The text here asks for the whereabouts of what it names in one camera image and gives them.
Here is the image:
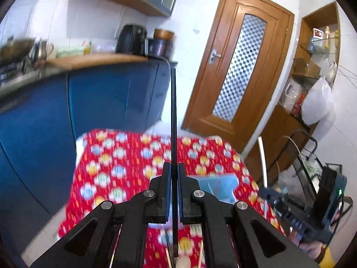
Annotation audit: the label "black chopstick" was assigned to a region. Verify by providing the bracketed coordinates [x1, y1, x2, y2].
[171, 68, 179, 258]

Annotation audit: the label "blue kitchen base cabinets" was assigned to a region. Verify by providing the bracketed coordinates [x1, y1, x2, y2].
[1, 59, 175, 262]

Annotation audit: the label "person's right hand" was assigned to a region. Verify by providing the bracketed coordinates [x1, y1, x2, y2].
[289, 230, 324, 260]

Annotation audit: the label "light wooden chopstick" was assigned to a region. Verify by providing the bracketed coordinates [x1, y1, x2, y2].
[197, 240, 203, 268]
[165, 247, 172, 268]

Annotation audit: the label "light blue utensil box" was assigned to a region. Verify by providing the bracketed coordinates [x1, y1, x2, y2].
[190, 174, 239, 204]

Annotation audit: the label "beige plastic spoon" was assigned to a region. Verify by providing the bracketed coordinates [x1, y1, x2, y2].
[175, 256, 191, 268]

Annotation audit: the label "red smiley flower tablecloth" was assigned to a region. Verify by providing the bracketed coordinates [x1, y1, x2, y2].
[57, 128, 285, 268]

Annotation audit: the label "wooden shelf unit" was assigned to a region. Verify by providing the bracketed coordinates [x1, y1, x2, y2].
[262, 2, 340, 183]

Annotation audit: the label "white chopstick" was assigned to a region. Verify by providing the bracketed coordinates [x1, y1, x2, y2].
[257, 136, 269, 210]

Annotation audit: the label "white plastic bag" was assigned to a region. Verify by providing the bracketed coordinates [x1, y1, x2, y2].
[301, 77, 333, 125]

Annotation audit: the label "wooden door with glass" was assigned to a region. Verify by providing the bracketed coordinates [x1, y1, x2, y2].
[182, 0, 294, 152]

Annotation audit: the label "dark pot with wooden lid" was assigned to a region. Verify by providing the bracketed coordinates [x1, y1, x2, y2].
[148, 28, 175, 61]

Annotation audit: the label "black wok on stove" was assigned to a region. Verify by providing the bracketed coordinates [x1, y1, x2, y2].
[0, 36, 35, 68]

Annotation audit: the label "black air fryer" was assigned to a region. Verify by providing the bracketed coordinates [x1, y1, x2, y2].
[115, 24, 147, 56]

